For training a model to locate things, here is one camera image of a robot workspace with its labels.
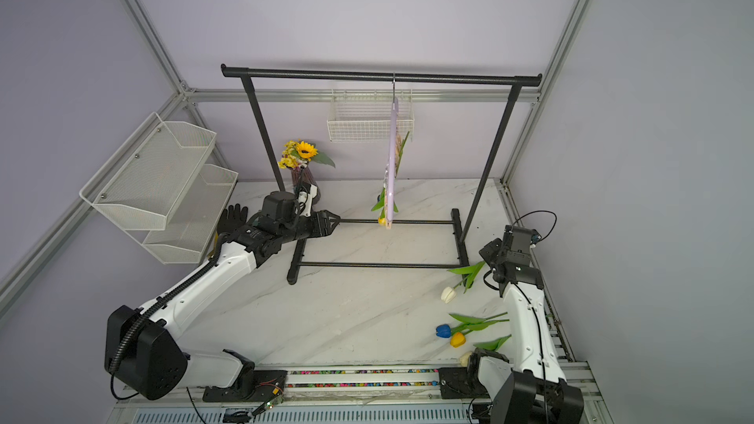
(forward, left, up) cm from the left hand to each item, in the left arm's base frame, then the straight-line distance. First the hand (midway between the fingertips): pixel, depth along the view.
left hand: (332, 222), depth 81 cm
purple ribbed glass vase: (+25, +15, -8) cm, 30 cm away
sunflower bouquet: (+24, +13, +5) cm, 28 cm away
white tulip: (-11, -39, -11) cm, 42 cm away
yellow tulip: (+12, -14, -6) cm, 19 cm away
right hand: (-6, -46, -8) cm, 47 cm away
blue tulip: (-21, -39, -21) cm, 49 cm away
